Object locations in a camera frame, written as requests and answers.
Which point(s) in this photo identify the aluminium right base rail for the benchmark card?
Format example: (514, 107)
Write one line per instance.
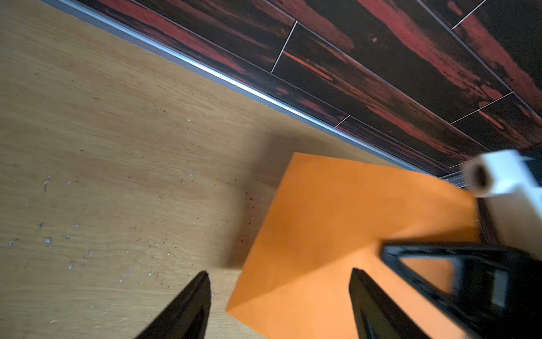
(157, 34)

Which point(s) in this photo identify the orange paper sheet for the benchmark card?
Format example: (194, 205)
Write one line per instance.
(330, 216)

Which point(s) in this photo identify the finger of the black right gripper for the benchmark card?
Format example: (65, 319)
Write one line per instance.
(496, 289)

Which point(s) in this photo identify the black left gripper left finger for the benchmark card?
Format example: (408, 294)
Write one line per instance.
(186, 316)

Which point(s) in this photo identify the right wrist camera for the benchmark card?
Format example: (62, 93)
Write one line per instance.
(509, 183)

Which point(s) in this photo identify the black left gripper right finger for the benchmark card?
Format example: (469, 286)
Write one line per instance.
(376, 314)

